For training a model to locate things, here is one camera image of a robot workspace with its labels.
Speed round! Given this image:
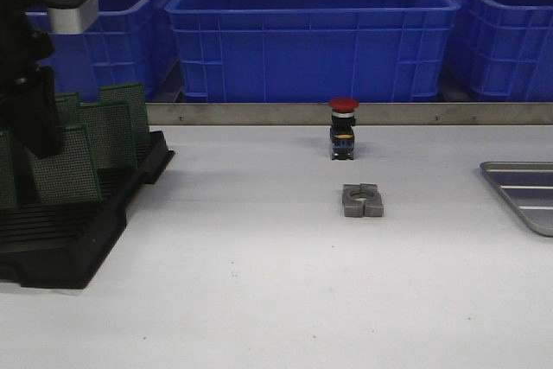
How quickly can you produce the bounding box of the rear right green circuit board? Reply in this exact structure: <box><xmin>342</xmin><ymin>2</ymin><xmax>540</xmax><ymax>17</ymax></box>
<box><xmin>99</xmin><ymin>82</ymin><xmax>150</xmax><ymax>143</ymax></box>

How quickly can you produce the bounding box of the right front blue crate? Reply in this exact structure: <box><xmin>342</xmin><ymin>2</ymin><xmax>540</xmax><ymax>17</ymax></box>
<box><xmin>444</xmin><ymin>0</ymin><xmax>552</xmax><ymax>102</ymax></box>

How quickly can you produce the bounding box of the grey split clamp block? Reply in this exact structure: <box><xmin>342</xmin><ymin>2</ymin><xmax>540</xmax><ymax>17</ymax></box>
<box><xmin>342</xmin><ymin>183</ymin><xmax>385</xmax><ymax>218</ymax></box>

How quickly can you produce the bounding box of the centre blue plastic crate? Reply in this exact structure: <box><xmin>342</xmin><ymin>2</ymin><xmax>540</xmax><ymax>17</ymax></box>
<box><xmin>166</xmin><ymin>0</ymin><xmax>459</xmax><ymax>103</ymax></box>

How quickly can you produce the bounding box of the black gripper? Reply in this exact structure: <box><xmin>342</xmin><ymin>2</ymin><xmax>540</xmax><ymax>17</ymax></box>
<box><xmin>1</xmin><ymin>0</ymin><xmax>63</xmax><ymax>158</ymax></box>

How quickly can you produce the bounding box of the green perforated circuit board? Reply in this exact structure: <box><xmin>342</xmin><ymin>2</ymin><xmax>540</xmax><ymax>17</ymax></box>
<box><xmin>79</xmin><ymin>101</ymin><xmax>137</xmax><ymax>169</ymax></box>
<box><xmin>28</xmin><ymin>124</ymin><xmax>102</xmax><ymax>205</ymax></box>

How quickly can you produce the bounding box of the left front blue crate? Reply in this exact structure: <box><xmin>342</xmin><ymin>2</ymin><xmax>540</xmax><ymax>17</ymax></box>
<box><xmin>40</xmin><ymin>0</ymin><xmax>177</xmax><ymax>102</ymax></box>

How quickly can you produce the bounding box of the leftmost edge green circuit board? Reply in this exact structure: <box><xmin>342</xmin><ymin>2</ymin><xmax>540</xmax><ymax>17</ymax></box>
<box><xmin>0</xmin><ymin>131</ymin><xmax>17</xmax><ymax>209</ymax></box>

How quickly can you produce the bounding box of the red emergency stop button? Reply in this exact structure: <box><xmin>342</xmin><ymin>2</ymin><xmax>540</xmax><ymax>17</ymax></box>
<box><xmin>328</xmin><ymin>97</ymin><xmax>359</xmax><ymax>160</ymax></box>

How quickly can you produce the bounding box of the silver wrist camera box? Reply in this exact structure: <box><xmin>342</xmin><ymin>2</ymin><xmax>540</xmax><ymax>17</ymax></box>
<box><xmin>45</xmin><ymin>0</ymin><xmax>99</xmax><ymax>35</ymax></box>

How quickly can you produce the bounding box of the black slotted board rack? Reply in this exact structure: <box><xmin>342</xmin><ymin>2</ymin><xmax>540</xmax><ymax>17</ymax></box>
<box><xmin>1</xmin><ymin>130</ymin><xmax>175</xmax><ymax>289</ymax></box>

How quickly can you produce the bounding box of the rear left green circuit board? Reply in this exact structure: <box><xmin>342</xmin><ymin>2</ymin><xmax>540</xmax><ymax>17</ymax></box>
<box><xmin>54</xmin><ymin>92</ymin><xmax>81</xmax><ymax>127</ymax></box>

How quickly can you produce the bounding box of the silver metal tray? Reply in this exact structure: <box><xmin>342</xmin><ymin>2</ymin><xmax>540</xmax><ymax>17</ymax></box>
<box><xmin>480</xmin><ymin>162</ymin><xmax>552</xmax><ymax>238</ymax></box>

